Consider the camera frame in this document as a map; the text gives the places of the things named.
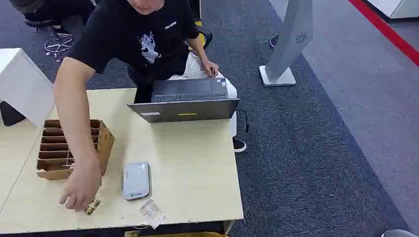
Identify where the person's right hand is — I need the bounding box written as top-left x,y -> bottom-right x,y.
59,161 -> 103,213

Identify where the person's left hand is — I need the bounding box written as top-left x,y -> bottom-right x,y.
200,59 -> 220,79

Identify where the gold card stack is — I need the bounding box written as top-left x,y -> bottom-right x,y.
83,198 -> 102,216

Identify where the yellow black seat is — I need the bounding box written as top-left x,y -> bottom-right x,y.
185,19 -> 214,52

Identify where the wooden slotted card box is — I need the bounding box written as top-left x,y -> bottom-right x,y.
36,119 -> 116,181

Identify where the grey laptop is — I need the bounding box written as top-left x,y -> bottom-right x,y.
126,77 -> 241,124

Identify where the grey flat card reader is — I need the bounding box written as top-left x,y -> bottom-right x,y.
122,160 -> 152,201

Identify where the black round base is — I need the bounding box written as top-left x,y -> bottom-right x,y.
268,33 -> 281,51

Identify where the clear plastic wrapper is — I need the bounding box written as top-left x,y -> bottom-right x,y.
138,198 -> 167,230

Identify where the person's black shoe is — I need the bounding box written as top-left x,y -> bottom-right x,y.
232,137 -> 248,154

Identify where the grey kiosk stand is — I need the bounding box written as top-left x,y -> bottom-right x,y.
258,0 -> 314,88

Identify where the person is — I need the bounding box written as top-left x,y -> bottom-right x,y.
53,0 -> 248,213

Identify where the white cabinet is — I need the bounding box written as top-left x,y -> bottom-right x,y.
0,47 -> 56,128

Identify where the black office chair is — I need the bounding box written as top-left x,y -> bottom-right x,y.
9,0 -> 96,63

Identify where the white furniture piece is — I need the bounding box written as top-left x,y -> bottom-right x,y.
366,0 -> 419,20

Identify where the grey rounded object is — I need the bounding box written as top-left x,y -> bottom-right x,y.
381,229 -> 418,237

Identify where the black cable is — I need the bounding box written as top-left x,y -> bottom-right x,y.
235,109 -> 251,134

